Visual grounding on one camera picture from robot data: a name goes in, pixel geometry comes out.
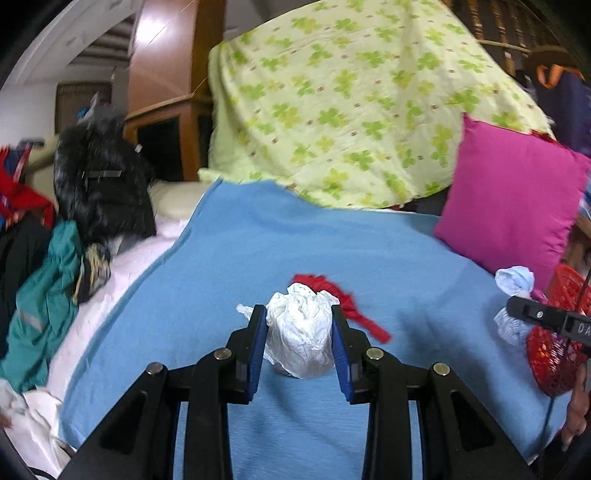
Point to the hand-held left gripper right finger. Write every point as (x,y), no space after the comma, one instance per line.
(344,360)

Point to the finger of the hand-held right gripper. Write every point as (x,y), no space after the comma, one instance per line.
(526,309)

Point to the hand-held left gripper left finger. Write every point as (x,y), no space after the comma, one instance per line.
(256,355)

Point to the light blue cloth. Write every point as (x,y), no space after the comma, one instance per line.
(515,281)

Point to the red plastic basket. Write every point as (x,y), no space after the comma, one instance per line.
(554,360)

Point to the white cloth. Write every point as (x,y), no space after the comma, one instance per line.
(300,332)

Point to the red ribbon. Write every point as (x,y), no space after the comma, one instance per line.
(355,309)

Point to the person's right hand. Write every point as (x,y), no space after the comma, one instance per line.
(579,406)

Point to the blue blanket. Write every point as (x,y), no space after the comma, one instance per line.
(231,258)

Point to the pink pillow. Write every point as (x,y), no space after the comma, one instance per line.
(508,203)

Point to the cream cushion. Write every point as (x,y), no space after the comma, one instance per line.
(178,203)

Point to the dark patterned garment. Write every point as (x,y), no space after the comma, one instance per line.
(94,272)

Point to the wooden cabinet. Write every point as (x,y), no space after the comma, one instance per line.
(187,147)

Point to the green jacket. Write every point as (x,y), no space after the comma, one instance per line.
(41,300)

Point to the black puffer jacket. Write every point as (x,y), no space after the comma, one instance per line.
(101,194)

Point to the black garment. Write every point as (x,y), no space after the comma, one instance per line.
(18,258)

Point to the green clover print quilt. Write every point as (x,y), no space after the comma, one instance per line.
(346,92)

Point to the red garment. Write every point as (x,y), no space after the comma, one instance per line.
(23,189)

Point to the wooden stair railing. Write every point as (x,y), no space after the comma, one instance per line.
(498,23)

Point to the brown wooden door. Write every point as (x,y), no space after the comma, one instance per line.
(69,106)

